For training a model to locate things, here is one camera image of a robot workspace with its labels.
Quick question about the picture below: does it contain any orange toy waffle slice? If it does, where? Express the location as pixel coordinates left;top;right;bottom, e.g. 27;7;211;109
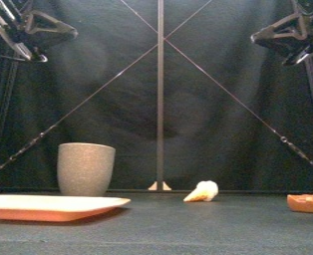
286;193;313;215

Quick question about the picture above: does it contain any grey vertical frame post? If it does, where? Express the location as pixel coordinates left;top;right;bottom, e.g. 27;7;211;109
156;0;166;192

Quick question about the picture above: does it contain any thin diagonal brace wire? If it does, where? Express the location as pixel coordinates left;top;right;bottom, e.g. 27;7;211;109
119;0;313;176
0;0;214;181

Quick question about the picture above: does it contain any grey speckled cup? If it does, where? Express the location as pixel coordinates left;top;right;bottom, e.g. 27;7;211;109
56;142;117;197

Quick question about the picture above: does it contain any white post base bracket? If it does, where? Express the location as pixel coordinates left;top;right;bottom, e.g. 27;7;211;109
148;180;172;192

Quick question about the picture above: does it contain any black cloth backdrop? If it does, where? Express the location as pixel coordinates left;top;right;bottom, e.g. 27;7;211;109
0;0;313;194

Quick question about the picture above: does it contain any pink rectangular plate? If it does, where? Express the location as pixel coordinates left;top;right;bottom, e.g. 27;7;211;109
0;193;132;223

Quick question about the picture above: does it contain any toy ice cream cone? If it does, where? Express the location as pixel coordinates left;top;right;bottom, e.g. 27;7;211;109
182;179;219;203

